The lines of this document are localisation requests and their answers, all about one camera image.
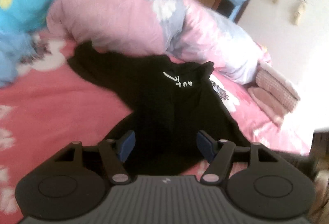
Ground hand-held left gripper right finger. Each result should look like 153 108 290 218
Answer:
196 130 280 186

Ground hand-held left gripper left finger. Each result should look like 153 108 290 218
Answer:
53 130 136 185

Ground black garment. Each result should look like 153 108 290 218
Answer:
67 42 251 176

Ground folded pink towels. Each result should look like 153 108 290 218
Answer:
247 85 286 127

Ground pink floral bedsheet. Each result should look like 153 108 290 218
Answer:
0 31 311 224

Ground pink folded towel stack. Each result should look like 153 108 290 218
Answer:
256 61 301 113

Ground dark furniture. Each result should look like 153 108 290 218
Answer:
312 130 329 165

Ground pink floral quilt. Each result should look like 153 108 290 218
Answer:
46 0 268 86

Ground light blue cloth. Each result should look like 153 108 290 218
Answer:
0 31 36 88

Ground wall hook rack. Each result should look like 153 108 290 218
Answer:
272 0 307 25

